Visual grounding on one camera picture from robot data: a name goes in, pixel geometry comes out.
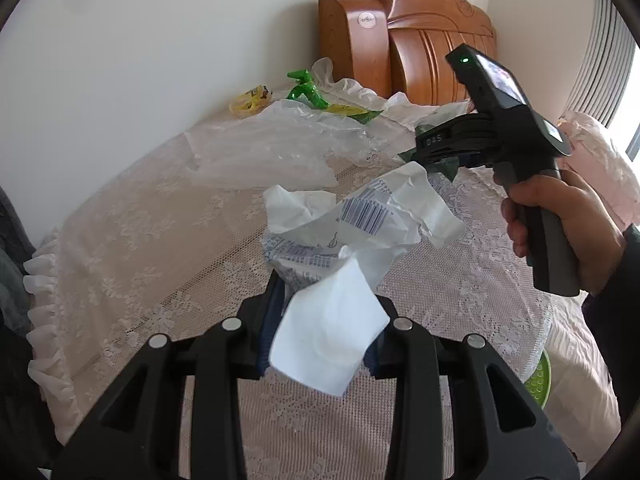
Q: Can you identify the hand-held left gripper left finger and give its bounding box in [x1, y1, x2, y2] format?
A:
[52, 272, 288, 480]

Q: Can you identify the yellow printed wrapper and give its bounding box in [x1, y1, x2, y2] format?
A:
[229, 86, 273, 118]

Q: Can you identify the green and yellow wrapper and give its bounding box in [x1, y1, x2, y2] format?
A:
[327, 104, 385, 126]

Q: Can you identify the wooden panel with round sticker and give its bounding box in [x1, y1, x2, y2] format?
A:
[318, 0, 393, 98]

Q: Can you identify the white plastic bag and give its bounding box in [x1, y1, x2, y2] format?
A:
[263, 162, 467, 398]

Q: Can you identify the pink pillow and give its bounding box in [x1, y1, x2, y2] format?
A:
[557, 111, 640, 226]

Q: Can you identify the white ribbed radiator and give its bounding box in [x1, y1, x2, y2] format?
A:
[565, 0, 640, 128]

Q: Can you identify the pink bed sheet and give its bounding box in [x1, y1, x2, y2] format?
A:
[542, 292, 623, 468]

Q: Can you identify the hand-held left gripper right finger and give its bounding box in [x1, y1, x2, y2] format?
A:
[364, 295, 581, 480]

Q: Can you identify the green plastic wastebasket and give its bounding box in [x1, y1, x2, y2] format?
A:
[522, 350, 552, 406]

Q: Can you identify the bright green plastic wrapper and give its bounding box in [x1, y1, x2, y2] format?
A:
[286, 68, 331, 110]

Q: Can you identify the clear air cushion plastic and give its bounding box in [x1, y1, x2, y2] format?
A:
[187, 99, 381, 191]

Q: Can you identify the person's right hand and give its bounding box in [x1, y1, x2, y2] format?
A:
[501, 169, 627, 296]

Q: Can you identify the dark green wrapper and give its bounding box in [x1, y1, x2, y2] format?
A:
[398, 122, 462, 184]

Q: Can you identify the grey quilted coat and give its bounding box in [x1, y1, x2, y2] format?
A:
[0, 185, 40, 346]

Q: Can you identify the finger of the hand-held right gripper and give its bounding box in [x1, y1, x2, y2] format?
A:
[414, 114, 501, 157]
[398, 149, 497, 172]

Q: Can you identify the carved wooden headboard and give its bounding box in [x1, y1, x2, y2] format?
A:
[385, 0, 498, 111]

